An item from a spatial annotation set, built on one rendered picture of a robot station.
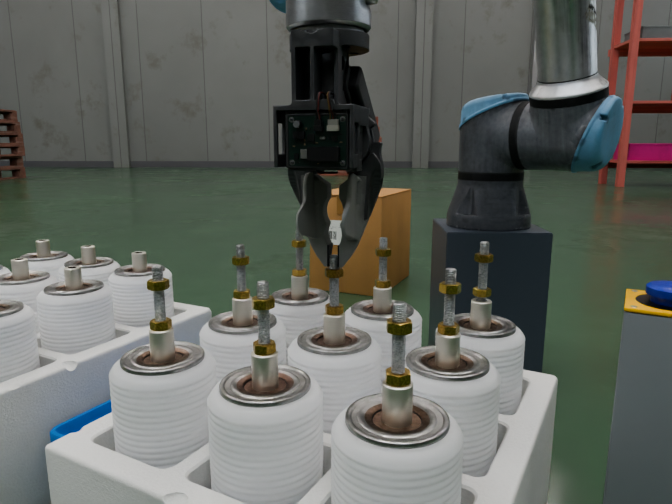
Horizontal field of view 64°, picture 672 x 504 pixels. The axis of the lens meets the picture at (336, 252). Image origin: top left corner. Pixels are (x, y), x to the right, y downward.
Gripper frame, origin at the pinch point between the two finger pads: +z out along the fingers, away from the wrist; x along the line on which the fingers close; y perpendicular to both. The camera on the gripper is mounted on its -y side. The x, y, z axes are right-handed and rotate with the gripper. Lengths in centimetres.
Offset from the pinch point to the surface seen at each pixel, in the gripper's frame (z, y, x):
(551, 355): 34, -67, 29
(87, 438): 16.2, 13.2, -20.3
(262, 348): 5.5, 13.1, -2.5
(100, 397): 22.3, -4.3, -33.6
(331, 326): 7.2, 1.8, 0.0
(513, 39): -193, -1032, 44
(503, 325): 8.9, -8.1, 16.7
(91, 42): -194, -850, -712
